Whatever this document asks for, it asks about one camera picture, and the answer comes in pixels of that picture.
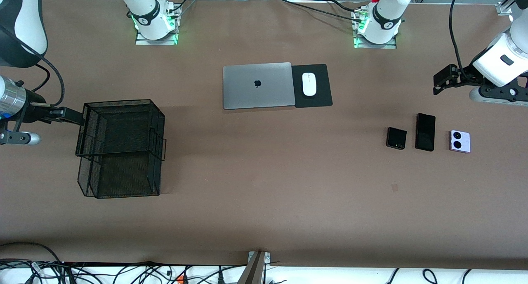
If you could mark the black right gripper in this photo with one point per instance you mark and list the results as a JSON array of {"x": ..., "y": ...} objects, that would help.
[{"x": 34, "y": 110}]

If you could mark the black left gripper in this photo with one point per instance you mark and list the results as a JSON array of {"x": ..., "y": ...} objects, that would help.
[{"x": 465, "y": 78}]

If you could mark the black slab smartphone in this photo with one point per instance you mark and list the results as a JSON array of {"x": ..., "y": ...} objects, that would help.
[{"x": 425, "y": 132}]

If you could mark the lilac flip phone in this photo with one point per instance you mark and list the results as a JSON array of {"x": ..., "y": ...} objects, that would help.
[{"x": 464, "y": 145}]

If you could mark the small black flip phone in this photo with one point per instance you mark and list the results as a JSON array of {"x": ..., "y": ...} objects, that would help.
[{"x": 396, "y": 138}]

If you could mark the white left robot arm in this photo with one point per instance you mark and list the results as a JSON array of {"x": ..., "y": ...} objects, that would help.
[{"x": 385, "y": 11}]

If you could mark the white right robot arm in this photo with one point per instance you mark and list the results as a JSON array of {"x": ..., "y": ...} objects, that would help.
[{"x": 31, "y": 24}]

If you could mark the black mouse pad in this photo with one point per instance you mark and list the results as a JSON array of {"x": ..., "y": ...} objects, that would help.
[{"x": 324, "y": 86}]

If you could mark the white computer mouse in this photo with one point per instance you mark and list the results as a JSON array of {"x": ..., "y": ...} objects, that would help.
[{"x": 309, "y": 84}]

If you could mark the silver laptop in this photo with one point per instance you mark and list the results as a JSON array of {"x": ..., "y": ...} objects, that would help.
[{"x": 247, "y": 90}]

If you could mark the orange connector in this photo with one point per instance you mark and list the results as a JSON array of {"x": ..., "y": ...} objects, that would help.
[{"x": 180, "y": 280}]

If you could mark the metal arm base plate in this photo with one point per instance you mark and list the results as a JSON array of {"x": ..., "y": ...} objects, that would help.
[
  {"x": 361, "y": 44},
  {"x": 142, "y": 41}
]

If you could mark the aluminium frame profile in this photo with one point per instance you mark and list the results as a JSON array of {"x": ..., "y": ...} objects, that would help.
[{"x": 505, "y": 8}]

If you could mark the grey camera stand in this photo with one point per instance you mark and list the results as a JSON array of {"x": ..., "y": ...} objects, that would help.
[{"x": 253, "y": 271}]

